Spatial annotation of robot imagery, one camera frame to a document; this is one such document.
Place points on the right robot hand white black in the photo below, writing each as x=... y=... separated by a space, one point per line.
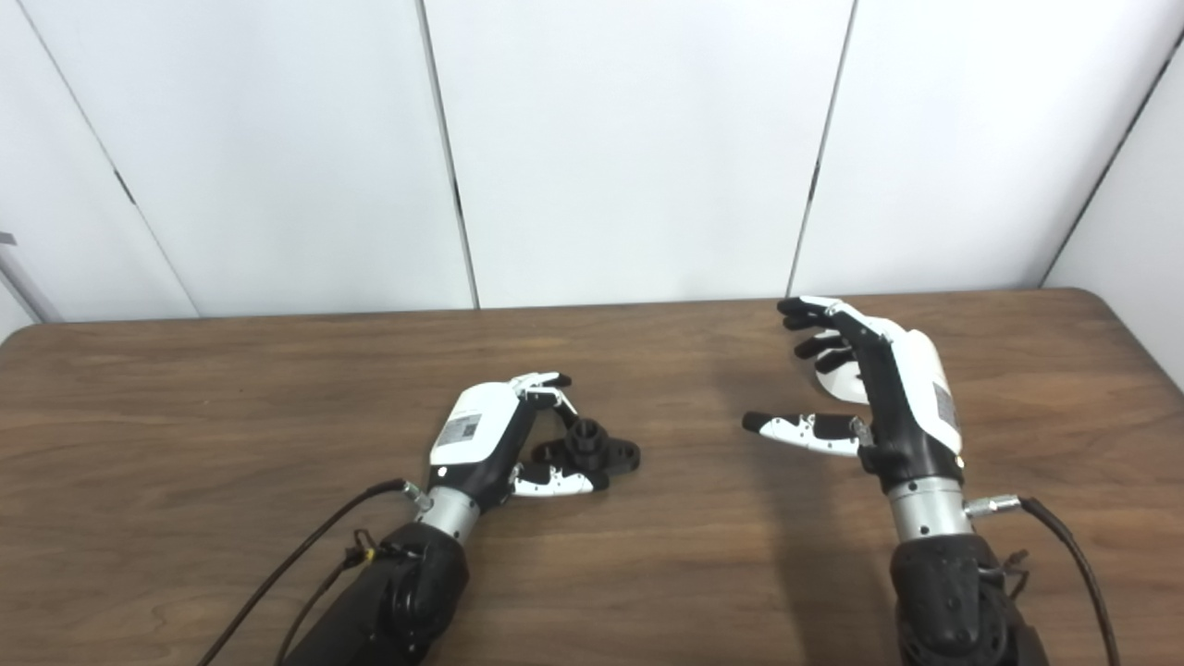
x=911 y=407

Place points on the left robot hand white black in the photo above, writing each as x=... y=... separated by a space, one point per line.
x=481 y=435

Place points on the round white piece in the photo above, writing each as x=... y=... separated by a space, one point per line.
x=837 y=384

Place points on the black flanged holder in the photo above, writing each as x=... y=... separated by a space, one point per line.
x=592 y=449

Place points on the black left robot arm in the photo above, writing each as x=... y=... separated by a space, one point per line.
x=388 y=592

